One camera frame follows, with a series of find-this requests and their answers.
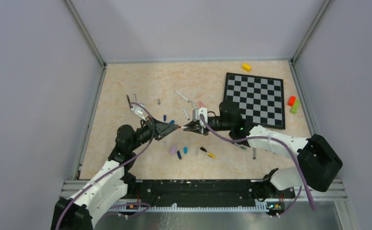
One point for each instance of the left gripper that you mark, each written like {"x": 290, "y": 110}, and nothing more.
{"x": 162, "y": 129}

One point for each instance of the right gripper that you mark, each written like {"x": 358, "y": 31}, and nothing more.
{"x": 196, "y": 126}

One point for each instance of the pink highlighter cap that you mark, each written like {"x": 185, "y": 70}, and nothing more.
{"x": 173, "y": 150}

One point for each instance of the white pen grey cap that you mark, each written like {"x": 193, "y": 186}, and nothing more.
{"x": 182, "y": 96}

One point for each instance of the green gel pen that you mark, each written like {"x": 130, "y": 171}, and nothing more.
{"x": 240, "y": 146}

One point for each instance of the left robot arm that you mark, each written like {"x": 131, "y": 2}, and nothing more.
{"x": 85, "y": 208}

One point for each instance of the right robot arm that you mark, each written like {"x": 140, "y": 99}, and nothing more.
{"x": 316, "y": 164}

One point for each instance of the black white chessboard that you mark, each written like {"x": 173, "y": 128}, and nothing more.
{"x": 261, "y": 99}

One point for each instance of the yellow block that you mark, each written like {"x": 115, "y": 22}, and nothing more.
{"x": 246, "y": 67}

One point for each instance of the red block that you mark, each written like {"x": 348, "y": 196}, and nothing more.
{"x": 291, "y": 101}

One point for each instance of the green curved block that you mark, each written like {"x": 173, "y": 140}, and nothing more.
{"x": 295, "y": 106}

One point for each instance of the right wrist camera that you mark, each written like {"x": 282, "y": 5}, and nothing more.
{"x": 200, "y": 115}

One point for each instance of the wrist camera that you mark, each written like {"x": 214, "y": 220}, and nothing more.
{"x": 138, "y": 110}
{"x": 200, "y": 115}

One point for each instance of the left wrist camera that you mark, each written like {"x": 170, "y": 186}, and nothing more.
{"x": 138, "y": 110}

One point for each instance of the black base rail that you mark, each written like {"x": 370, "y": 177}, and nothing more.
{"x": 205, "y": 193}

